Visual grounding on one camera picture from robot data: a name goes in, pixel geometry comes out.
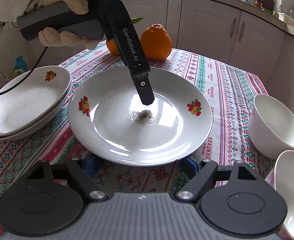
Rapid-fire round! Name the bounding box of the orange with green leaf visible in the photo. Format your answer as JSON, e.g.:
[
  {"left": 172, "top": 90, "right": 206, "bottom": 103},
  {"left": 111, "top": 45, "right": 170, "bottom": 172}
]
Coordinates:
[{"left": 106, "top": 17, "right": 143, "bottom": 56}]

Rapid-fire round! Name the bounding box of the patterned red green tablecloth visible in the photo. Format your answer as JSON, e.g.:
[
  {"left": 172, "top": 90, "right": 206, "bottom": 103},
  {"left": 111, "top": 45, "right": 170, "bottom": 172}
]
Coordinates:
[{"left": 0, "top": 39, "right": 275, "bottom": 240}]

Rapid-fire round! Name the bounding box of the white ceramic bowl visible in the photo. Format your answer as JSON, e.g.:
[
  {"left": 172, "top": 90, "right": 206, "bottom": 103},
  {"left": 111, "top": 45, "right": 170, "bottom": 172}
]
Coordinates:
[
  {"left": 249, "top": 94, "right": 294, "bottom": 160},
  {"left": 265, "top": 150, "right": 294, "bottom": 239}
]

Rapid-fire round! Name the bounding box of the white deep plate fruit pattern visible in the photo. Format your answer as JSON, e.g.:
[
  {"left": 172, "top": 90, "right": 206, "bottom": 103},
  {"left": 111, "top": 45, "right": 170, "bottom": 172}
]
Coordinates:
[{"left": 0, "top": 66, "right": 71, "bottom": 137}]

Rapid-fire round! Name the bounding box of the large white fruit-pattern plate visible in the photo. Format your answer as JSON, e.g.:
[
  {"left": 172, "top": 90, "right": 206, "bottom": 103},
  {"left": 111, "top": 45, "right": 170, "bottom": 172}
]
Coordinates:
[{"left": 68, "top": 67, "right": 213, "bottom": 166}]

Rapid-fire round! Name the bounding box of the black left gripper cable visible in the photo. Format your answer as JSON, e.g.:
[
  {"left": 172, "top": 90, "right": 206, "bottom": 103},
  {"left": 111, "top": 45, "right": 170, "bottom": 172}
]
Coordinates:
[{"left": 0, "top": 45, "right": 49, "bottom": 98}]

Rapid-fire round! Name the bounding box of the wrinkled orange without leaf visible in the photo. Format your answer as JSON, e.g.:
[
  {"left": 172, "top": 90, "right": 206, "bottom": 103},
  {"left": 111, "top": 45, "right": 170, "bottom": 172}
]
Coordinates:
[{"left": 140, "top": 23, "right": 172, "bottom": 61}]

